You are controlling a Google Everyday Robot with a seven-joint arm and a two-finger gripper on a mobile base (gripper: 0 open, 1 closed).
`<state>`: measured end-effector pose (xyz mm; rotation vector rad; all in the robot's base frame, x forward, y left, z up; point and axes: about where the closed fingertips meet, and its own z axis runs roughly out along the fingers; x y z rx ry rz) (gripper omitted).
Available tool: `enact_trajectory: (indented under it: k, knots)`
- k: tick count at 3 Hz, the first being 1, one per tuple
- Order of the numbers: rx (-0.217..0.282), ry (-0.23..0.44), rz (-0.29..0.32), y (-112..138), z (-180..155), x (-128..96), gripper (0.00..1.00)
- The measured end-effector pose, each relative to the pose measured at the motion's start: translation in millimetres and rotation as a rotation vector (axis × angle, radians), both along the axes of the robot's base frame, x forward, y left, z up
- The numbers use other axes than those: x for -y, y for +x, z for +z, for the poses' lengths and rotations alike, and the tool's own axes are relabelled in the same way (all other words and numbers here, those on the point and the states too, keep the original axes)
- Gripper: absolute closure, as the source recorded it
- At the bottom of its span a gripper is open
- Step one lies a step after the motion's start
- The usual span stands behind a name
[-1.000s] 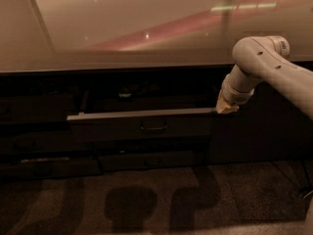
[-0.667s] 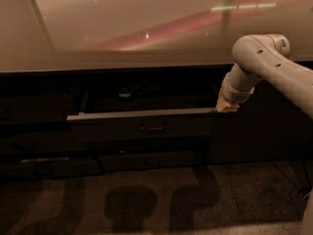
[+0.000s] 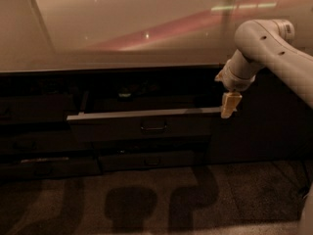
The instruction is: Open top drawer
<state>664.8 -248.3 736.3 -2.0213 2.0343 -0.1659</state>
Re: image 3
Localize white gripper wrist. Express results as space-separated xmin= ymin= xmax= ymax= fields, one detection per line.
xmin=214 ymin=60 xmax=255 ymax=118

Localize dark drawer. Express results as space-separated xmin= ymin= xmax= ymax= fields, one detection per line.
xmin=94 ymin=142 xmax=209 ymax=153
xmin=0 ymin=157 xmax=101 ymax=181
xmin=99 ymin=150 xmax=204 ymax=171
xmin=0 ymin=130 xmax=92 ymax=155
xmin=0 ymin=94 xmax=76 ymax=124
xmin=67 ymin=107 xmax=220 ymax=142

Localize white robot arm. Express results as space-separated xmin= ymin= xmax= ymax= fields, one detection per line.
xmin=215 ymin=20 xmax=313 ymax=118

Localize dark cabinet door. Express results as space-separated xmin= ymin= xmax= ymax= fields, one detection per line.
xmin=206 ymin=70 xmax=313 ymax=164

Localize green snack bag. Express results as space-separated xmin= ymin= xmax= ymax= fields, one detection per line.
xmin=118 ymin=93 xmax=132 ymax=98

